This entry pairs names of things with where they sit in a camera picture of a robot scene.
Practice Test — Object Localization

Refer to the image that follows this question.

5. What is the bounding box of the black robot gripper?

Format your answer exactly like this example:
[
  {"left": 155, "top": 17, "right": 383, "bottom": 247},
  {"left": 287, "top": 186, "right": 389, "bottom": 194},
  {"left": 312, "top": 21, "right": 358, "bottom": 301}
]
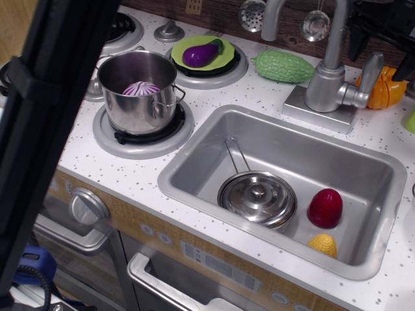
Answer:
[{"left": 348, "top": 1, "right": 414, "bottom": 82}]

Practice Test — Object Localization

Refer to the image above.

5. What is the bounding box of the silver faucet lever handle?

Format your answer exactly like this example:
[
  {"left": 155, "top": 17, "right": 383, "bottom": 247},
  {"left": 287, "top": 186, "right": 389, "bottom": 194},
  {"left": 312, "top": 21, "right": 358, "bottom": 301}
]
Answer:
[{"left": 335, "top": 51, "right": 384, "bottom": 108}]

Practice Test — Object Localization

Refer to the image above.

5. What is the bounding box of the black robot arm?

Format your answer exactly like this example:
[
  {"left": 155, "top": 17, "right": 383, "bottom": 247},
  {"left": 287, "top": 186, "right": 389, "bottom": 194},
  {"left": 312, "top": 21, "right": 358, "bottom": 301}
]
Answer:
[{"left": 1, "top": 1, "right": 414, "bottom": 310}]

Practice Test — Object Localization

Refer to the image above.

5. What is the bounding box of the orange toy pumpkin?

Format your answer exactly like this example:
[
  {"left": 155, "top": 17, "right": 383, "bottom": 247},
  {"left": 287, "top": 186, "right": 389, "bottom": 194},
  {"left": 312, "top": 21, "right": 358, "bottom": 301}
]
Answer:
[{"left": 366, "top": 66, "right": 407, "bottom": 109}]

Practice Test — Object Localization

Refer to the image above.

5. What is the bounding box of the silver hanging ladle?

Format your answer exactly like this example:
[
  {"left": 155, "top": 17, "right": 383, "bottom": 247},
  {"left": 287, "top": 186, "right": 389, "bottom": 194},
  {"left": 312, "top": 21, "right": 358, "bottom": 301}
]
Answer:
[{"left": 300, "top": 0, "right": 331, "bottom": 42}]

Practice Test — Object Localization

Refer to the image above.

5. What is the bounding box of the silver toy faucet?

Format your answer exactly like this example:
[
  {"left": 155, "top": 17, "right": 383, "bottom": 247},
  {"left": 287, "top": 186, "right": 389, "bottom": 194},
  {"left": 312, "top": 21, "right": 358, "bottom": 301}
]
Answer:
[{"left": 261, "top": 0, "right": 359, "bottom": 135}]

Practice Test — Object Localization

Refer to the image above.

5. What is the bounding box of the green toy cup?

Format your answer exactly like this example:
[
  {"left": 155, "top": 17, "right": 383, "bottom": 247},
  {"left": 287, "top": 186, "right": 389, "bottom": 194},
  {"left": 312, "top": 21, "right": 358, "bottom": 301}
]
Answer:
[{"left": 405, "top": 109, "right": 415, "bottom": 133}]

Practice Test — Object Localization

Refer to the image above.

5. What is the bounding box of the green toy bitter melon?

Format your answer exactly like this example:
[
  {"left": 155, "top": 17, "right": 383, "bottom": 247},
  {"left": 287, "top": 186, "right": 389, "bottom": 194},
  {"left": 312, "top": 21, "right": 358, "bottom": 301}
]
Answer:
[{"left": 251, "top": 51, "right": 314, "bottom": 84}]

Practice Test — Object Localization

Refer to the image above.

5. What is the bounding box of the silver slotted ladle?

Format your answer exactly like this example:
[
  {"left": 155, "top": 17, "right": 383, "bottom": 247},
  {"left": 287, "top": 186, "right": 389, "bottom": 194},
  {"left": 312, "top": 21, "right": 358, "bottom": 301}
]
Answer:
[{"left": 239, "top": 0, "right": 266, "bottom": 32}]

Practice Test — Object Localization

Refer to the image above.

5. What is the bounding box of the back right stove burner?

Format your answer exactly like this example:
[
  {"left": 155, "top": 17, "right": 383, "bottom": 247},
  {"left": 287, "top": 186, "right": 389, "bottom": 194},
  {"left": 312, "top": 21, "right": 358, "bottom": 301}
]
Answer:
[{"left": 175, "top": 43, "right": 248, "bottom": 90}]

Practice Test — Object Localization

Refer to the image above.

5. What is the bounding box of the stove burner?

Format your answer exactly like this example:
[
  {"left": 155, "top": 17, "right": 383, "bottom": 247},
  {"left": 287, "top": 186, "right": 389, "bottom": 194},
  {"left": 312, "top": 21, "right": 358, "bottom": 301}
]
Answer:
[
  {"left": 175, "top": 43, "right": 248, "bottom": 90},
  {"left": 0, "top": 62, "right": 11, "bottom": 97},
  {"left": 93, "top": 102, "right": 194, "bottom": 160},
  {"left": 101, "top": 12, "right": 144, "bottom": 55}
]

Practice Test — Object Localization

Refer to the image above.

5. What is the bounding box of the red toy pepper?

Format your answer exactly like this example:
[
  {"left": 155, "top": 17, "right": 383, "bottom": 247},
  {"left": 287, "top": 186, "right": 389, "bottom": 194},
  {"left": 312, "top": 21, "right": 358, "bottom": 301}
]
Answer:
[{"left": 307, "top": 189, "right": 343, "bottom": 229}]

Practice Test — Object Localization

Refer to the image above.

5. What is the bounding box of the purple toy eggplant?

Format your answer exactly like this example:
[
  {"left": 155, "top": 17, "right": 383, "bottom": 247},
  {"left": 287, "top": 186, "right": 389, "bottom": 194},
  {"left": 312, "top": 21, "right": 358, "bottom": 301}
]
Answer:
[{"left": 182, "top": 39, "right": 224, "bottom": 68}]

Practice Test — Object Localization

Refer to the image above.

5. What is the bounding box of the steel saucepan with lid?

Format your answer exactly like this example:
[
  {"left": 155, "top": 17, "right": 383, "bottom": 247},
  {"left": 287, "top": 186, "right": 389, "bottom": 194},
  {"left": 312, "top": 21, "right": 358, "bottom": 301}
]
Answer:
[{"left": 217, "top": 137, "right": 298, "bottom": 233}]

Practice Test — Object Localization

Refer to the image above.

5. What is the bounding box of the yellow toy corn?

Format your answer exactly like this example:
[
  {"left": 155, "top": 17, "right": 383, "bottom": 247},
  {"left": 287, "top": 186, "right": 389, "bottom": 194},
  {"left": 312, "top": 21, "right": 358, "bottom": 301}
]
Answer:
[{"left": 307, "top": 234, "right": 337, "bottom": 259}]

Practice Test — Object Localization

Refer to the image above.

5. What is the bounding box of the lime green plate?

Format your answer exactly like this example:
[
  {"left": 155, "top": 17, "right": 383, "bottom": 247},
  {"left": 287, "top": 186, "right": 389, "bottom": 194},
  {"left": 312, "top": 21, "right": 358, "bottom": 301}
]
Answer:
[{"left": 171, "top": 35, "right": 235, "bottom": 71}]

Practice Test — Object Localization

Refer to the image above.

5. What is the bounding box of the silver back stove knob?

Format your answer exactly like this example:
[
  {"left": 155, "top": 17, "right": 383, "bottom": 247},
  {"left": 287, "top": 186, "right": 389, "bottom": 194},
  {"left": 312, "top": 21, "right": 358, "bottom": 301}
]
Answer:
[{"left": 154, "top": 20, "right": 185, "bottom": 43}]

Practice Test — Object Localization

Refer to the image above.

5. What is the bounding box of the silver stove knob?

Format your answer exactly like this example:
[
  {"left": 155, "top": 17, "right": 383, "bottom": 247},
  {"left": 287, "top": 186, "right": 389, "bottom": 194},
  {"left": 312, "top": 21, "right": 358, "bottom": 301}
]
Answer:
[
  {"left": 84, "top": 78, "right": 104, "bottom": 102},
  {"left": 154, "top": 20, "right": 185, "bottom": 43}
]

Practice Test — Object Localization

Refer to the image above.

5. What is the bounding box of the steel stock pot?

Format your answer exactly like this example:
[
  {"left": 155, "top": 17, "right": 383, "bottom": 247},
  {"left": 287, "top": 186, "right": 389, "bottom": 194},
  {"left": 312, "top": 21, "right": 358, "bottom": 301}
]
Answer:
[{"left": 97, "top": 51, "right": 185, "bottom": 135}]

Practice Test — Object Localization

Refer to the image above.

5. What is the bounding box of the purple white toy onion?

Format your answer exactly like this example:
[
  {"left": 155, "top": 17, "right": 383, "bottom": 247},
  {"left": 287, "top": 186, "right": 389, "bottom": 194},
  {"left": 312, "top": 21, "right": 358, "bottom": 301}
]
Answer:
[{"left": 123, "top": 81, "right": 160, "bottom": 96}]

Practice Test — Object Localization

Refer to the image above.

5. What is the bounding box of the back left stove burner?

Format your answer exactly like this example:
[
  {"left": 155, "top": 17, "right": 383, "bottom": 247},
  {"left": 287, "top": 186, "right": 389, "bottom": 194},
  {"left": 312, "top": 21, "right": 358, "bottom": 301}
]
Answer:
[{"left": 101, "top": 12, "right": 144, "bottom": 55}]

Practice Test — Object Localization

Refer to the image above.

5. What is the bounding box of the front right stove burner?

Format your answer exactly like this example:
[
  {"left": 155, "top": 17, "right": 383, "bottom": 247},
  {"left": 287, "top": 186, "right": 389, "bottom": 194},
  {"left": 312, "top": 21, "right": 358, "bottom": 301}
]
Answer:
[{"left": 93, "top": 102, "right": 194, "bottom": 160}]

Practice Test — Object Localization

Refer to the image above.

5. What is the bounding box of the silver middle stove knob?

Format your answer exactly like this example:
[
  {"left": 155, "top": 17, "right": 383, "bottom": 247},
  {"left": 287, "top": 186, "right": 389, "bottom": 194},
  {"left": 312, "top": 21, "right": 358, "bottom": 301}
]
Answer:
[{"left": 84, "top": 78, "right": 104, "bottom": 102}]

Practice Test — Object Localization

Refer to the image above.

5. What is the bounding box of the silver oven dial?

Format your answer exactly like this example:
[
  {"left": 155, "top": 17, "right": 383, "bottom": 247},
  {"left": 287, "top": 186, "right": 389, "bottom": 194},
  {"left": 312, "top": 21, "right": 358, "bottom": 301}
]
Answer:
[{"left": 69, "top": 187, "right": 110, "bottom": 225}]

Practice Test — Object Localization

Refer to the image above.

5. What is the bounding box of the front left stove burner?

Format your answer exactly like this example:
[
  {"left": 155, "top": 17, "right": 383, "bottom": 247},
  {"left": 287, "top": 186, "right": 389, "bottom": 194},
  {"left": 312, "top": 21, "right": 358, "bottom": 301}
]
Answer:
[{"left": 0, "top": 62, "right": 11, "bottom": 97}]

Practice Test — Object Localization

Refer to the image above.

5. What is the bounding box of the blue clamp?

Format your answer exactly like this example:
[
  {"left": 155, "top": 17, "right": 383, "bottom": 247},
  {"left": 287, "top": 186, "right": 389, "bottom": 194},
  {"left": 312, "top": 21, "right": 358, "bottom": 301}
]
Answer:
[{"left": 13, "top": 245, "right": 57, "bottom": 284}]

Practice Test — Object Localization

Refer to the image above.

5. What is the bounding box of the grey dishwasher door handle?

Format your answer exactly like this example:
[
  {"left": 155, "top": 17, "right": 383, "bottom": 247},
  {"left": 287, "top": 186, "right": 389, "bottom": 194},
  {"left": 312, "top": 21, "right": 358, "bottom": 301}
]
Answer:
[{"left": 127, "top": 253, "right": 241, "bottom": 311}]

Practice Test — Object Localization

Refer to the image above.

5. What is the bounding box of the grey oven door handle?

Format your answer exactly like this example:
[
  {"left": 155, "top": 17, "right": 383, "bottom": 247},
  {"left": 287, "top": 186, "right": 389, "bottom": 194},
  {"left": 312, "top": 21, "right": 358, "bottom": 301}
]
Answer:
[{"left": 34, "top": 214, "right": 109, "bottom": 257}]

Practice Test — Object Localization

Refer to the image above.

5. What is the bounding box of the black braided cable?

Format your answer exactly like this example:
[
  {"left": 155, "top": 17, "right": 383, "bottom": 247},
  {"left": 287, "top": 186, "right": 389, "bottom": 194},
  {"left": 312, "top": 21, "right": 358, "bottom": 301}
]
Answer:
[{"left": 16, "top": 264, "right": 54, "bottom": 311}]

